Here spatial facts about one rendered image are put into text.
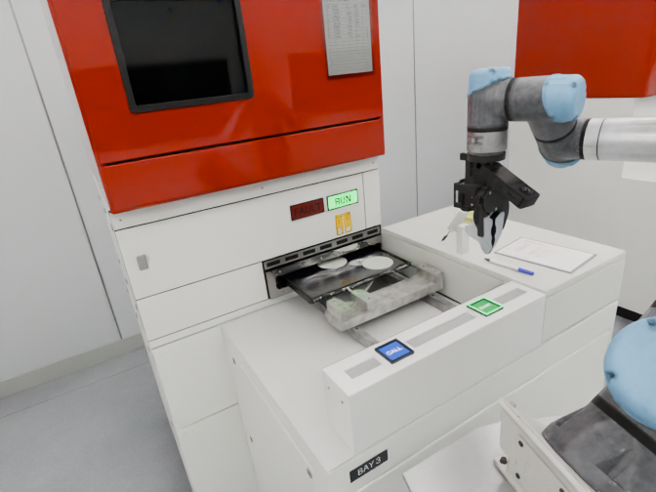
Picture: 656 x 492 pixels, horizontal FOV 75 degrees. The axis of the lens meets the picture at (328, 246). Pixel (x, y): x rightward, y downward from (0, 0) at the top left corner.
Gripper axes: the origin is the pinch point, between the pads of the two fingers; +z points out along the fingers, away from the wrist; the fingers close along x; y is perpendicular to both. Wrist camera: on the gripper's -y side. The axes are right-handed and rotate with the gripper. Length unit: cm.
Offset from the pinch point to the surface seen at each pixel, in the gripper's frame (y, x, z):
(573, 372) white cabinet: -4, -31, 45
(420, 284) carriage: 29.9, -7.2, 22.6
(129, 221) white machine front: 59, 62, -8
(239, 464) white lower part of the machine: 59, 50, 83
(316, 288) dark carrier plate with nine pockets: 45, 19, 21
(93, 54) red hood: 54, 60, -46
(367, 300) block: 28.6, 12.7, 19.8
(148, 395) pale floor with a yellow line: 155, 70, 110
